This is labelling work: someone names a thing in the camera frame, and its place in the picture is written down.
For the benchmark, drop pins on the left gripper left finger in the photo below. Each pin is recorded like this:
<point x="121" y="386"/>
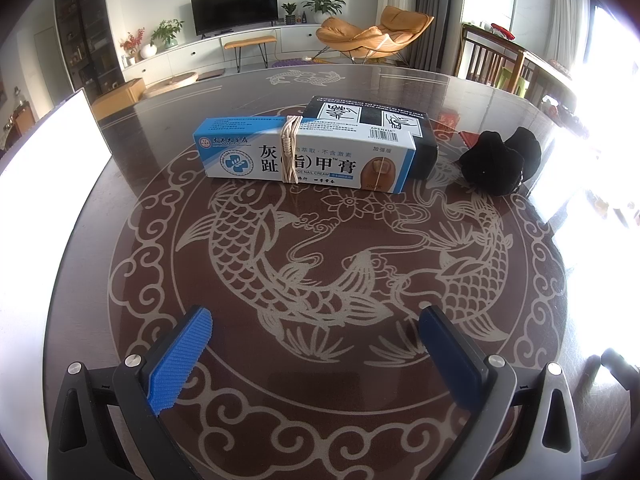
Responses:
<point x="83" y="442"/>

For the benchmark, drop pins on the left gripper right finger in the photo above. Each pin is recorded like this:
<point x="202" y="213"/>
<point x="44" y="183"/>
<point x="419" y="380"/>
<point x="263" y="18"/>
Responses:
<point x="545" y="447"/>

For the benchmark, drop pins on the black velvet bow hair clip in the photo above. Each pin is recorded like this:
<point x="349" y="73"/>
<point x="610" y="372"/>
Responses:
<point x="498" y="167"/>

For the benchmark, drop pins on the blue white ointment box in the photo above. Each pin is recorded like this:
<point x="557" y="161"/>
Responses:
<point x="301" y="150"/>

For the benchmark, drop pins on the black cardboard box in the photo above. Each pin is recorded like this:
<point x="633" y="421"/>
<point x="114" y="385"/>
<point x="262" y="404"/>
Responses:
<point x="395" y="118"/>

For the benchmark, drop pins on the red packet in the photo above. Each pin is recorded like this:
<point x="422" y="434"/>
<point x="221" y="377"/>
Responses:
<point x="446" y="129"/>

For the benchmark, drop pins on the cardboard box on floor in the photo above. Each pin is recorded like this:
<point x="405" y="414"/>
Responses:
<point x="118" y="99"/>

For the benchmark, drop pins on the wooden dining chair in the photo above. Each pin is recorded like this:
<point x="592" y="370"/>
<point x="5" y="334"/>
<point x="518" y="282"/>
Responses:
<point x="490" y="59"/>

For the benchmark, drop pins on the red flower vase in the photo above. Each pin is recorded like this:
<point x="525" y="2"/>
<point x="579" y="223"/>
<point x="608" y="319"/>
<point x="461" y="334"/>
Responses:
<point x="132" y="44"/>

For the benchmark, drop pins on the green potted plant left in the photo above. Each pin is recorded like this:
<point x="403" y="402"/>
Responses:
<point x="165" y="35"/>

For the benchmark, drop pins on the green potted plant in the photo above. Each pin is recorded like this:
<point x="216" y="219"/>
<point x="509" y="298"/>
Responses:
<point x="323" y="9"/>
<point x="165" y="35"/>

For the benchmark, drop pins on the dark display cabinet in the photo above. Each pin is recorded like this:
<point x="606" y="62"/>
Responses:
<point x="87" y="46"/>

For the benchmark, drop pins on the small wooden bench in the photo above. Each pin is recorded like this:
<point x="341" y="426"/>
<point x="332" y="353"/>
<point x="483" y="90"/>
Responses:
<point x="259" y="44"/>

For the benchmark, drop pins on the orange lounge chair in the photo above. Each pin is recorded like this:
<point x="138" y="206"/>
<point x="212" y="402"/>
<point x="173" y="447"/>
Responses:
<point x="395" y="31"/>

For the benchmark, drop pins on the white tv cabinet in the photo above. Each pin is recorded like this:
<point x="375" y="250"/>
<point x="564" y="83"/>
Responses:
<point x="204" y="55"/>

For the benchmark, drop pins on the grey curtain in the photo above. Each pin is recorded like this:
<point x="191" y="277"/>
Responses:
<point x="437" y="47"/>

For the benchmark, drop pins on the black flat television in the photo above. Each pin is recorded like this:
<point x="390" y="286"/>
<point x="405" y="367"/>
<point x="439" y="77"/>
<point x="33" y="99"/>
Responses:
<point x="216" y="15"/>

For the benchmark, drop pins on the small dark potted plant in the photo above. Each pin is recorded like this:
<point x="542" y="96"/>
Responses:
<point x="290" y="12"/>

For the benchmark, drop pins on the green potted plant right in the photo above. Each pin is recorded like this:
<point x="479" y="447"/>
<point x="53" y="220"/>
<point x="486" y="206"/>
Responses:
<point x="323" y="9"/>

